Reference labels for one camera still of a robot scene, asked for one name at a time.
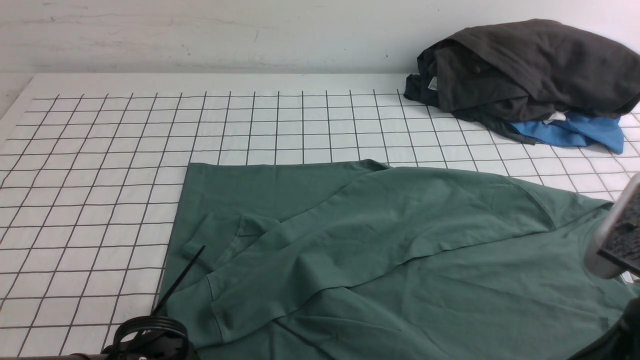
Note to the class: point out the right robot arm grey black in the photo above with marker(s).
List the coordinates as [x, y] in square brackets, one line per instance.
[614, 250]

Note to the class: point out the black cable tie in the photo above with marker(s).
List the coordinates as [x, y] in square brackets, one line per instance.
[163, 301]

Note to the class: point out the blue crumpled garment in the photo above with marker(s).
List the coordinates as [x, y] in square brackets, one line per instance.
[574, 130]

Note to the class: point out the white grid-patterned table cloth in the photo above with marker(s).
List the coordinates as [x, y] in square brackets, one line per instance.
[93, 167]

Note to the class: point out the green long-sleeved shirt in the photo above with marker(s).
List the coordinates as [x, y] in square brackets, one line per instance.
[362, 261]

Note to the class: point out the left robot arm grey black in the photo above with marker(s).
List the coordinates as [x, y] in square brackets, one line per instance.
[139, 338]

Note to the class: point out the dark grey crumpled garment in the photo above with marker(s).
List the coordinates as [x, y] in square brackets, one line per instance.
[505, 74]

